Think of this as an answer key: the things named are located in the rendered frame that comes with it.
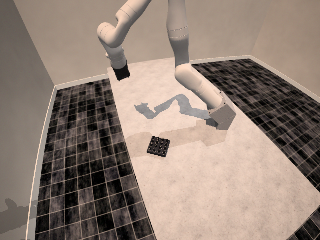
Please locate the black knob box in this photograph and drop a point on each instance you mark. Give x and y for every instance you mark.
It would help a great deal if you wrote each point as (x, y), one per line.
(158, 146)

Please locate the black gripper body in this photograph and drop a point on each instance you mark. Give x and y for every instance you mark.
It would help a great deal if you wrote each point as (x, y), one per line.
(121, 69)

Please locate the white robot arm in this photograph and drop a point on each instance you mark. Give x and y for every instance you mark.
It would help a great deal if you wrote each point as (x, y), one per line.
(178, 33)

